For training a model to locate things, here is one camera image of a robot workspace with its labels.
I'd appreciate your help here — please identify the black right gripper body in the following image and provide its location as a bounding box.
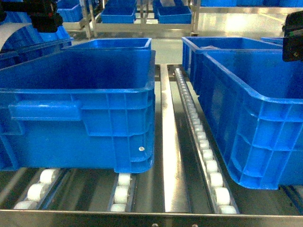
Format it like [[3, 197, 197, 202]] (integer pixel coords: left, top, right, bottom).
[[282, 11, 303, 62]]

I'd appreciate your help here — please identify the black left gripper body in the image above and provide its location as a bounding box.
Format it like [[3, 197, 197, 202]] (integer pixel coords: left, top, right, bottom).
[[0, 0, 63, 33]]

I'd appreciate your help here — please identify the blue bin upper right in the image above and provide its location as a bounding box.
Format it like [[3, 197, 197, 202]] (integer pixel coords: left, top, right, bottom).
[[198, 50, 303, 190]]

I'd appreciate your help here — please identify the blue bin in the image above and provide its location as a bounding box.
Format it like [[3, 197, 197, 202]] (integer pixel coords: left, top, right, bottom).
[[0, 48, 156, 173], [198, 50, 303, 190]]

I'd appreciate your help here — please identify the blue bin upper left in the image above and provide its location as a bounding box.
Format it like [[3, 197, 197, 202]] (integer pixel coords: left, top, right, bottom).
[[0, 48, 156, 173]]

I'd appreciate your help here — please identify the stainless steel flow rack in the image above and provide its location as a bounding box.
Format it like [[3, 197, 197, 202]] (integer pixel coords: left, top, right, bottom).
[[0, 0, 303, 227]]

